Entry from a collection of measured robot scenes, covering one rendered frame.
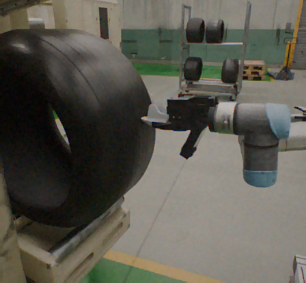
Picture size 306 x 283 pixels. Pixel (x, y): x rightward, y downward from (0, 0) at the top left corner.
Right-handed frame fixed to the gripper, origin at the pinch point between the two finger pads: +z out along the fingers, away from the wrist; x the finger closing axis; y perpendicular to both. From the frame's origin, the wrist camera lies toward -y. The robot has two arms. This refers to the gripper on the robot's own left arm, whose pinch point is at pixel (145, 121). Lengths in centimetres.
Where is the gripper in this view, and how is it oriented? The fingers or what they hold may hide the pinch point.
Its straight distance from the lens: 76.3
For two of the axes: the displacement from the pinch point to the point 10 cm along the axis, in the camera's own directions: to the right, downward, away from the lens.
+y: -0.8, -9.5, -3.0
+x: -4.8, 3.0, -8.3
